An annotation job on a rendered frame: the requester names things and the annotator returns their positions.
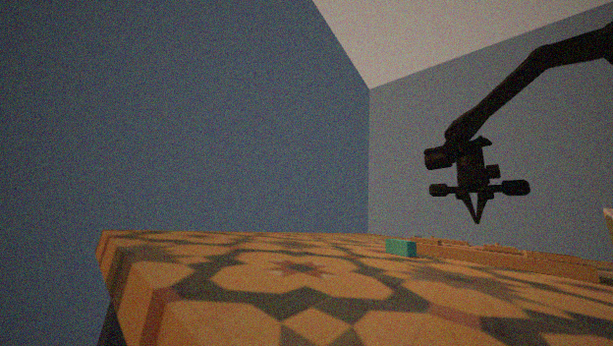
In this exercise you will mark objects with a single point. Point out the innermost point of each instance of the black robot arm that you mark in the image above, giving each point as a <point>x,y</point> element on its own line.
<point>589,46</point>

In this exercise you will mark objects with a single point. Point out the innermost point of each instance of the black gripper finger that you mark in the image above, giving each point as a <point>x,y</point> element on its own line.
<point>481,202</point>
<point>468,203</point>

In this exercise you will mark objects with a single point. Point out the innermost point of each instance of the green rectangular block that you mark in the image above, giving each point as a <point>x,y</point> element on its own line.
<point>401,247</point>

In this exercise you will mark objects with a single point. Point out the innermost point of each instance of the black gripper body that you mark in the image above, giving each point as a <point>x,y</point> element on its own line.
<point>509,188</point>

